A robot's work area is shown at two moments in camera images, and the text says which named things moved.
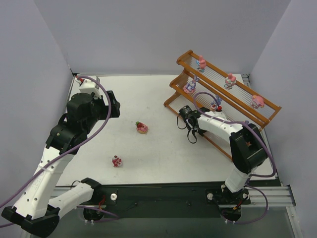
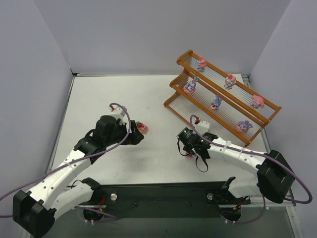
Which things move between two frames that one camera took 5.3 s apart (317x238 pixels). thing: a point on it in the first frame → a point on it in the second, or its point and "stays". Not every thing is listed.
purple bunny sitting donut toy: [190, 88] stays
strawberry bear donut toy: [141, 128] stays
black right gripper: [185, 114] → [187, 148]
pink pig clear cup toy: [230, 81] stays
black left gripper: [114, 104] → [133, 132]
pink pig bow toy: [257, 101] stays
